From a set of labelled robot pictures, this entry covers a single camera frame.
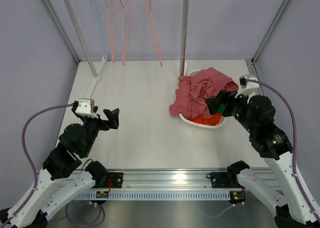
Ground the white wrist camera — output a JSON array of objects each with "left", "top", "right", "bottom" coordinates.
[
  {"left": 235, "top": 75, "right": 259, "bottom": 98},
  {"left": 71, "top": 98, "right": 98, "bottom": 119}
]

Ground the pink hanger of green shirt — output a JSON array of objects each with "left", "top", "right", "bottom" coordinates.
[{"left": 119, "top": 0, "right": 133, "bottom": 65}]

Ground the aluminium mounting rail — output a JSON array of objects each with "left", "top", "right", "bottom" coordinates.
[{"left": 37, "top": 168, "right": 283, "bottom": 190}]

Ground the green t shirt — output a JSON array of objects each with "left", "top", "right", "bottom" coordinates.
[{"left": 217, "top": 104, "right": 226, "bottom": 114}]

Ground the pink t shirt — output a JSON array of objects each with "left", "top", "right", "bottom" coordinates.
[{"left": 169, "top": 67, "right": 239, "bottom": 119}]

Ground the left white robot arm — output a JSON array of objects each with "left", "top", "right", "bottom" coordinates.
[{"left": 0, "top": 107, "right": 120, "bottom": 227}]

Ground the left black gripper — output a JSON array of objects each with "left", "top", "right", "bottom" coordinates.
[{"left": 81, "top": 106, "right": 119, "bottom": 156}]

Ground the white perforated laundry basket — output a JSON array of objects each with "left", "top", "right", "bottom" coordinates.
[{"left": 178, "top": 70, "right": 225, "bottom": 130}]

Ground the pink hanger of orange shirt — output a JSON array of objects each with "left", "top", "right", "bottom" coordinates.
[{"left": 104, "top": 0, "right": 116, "bottom": 63}]

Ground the light blue hanger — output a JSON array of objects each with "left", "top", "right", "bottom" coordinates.
[{"left": 88, "top": 0, "right": 107, "bottom": 59}]

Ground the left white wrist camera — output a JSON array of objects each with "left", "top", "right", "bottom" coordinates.
[{"left": 71, "top": 98, "right": 98, "bottom": 119}]

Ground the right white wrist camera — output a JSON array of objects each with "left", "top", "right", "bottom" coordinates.
[{"left": 235, "top": 75, "right": 259, "bottom": 98}]

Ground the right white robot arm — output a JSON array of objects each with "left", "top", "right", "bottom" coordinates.
[{"left": 205, "top": 90, "right": 320, "bottom": 227}]

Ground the orange t shirt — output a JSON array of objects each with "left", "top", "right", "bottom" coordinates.
[{"left": 189, "top": 112, "right": 222, "bottom": 126}]

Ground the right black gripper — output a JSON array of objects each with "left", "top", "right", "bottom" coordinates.
[{"left": 205, "top": 88, "right": 257, "bottom": 134}]

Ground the white slotted cable duct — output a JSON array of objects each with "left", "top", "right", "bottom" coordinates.
[{"left": 74, "top": 190, "right": 231, "bottom": 201}]

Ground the metal clothes rack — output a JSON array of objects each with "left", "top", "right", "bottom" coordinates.
[{"left": 63, "top": 0, "right": 189, "bottom": 99}]

